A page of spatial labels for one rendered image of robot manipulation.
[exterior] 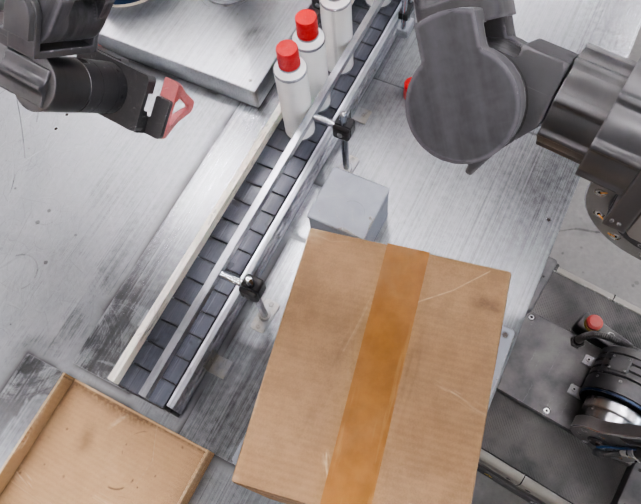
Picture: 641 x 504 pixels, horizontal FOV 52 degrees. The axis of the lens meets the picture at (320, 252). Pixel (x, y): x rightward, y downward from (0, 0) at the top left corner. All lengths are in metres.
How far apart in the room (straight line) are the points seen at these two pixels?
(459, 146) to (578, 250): 1.65
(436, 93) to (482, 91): 0.03
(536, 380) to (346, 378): 0.98
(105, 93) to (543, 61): 0.47
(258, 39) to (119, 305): 0.55
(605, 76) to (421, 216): 0.70
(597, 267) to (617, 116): 1.65
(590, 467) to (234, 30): 1.21
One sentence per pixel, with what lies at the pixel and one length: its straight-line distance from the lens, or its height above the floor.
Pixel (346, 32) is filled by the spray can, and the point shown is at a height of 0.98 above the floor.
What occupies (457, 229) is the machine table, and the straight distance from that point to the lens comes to 1.11.
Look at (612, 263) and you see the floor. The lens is 2.10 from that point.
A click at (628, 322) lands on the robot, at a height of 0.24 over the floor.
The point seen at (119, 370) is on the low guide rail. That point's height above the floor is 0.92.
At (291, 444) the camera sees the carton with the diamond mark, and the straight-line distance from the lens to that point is 0.71.
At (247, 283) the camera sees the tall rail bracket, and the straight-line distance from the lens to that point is 0.91.
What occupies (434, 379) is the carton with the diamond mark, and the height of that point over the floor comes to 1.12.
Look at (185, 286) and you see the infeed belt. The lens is 1.05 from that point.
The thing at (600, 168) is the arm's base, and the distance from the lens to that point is 0.45.
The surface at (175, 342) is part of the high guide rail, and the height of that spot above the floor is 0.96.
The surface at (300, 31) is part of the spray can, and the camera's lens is 1.03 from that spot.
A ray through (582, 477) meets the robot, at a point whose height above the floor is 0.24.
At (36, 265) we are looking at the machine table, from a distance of 1.21.
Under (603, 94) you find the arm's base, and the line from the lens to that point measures 0.45.
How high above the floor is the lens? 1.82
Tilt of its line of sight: 66 degrees down
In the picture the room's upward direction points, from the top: 10 degrees counter-clockwise
